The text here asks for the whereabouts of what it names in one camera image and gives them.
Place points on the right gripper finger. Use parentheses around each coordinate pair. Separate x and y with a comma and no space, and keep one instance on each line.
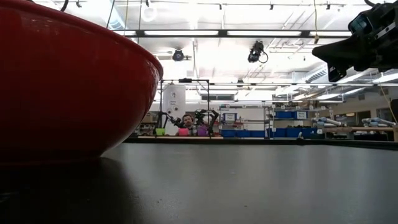
(337,73)
(339,53)

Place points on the black background robot arm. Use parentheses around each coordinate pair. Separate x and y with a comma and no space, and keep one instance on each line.
(211,118)
(172,119)

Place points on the grey blue background robot arm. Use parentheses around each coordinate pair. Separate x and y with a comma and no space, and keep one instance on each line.
(328,121)
(377,122)

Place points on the metal storage shelf rack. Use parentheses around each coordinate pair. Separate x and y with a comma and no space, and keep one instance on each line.
(270,124)

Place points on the wooden background table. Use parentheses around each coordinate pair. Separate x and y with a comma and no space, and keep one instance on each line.
(357,128)

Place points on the blue storage bin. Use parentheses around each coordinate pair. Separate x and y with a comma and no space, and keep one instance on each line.
(293,132)
(283,114)
(228,133)

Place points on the blue framed white sign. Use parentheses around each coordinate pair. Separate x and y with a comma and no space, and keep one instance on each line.
(229,117)

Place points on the black table mat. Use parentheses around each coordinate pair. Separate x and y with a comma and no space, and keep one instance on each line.
(248,186)

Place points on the small purple background bowl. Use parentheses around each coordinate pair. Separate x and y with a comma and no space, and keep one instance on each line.
(202,130)

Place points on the person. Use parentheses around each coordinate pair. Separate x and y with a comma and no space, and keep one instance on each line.
(188,120)

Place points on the white pillar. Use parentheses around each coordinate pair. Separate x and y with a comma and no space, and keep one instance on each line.
(174,99)

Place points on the large red plastic bowl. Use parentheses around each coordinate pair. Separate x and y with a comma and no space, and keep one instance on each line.
(77,93)

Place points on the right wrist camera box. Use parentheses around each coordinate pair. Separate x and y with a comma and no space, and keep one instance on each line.
(360,25)

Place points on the black overhead camera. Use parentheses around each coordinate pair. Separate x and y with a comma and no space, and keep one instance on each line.
(255,52)

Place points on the black aluminium table frame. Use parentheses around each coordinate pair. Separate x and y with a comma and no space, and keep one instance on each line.
(280,142)

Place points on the black overhead frame bar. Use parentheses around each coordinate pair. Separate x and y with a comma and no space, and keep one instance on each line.
(222,33)

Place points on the black background rig frame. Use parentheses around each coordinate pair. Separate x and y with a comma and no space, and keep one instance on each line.
(185,80)

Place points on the round black ceiling camera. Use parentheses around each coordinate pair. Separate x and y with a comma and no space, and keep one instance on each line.
(178,55)

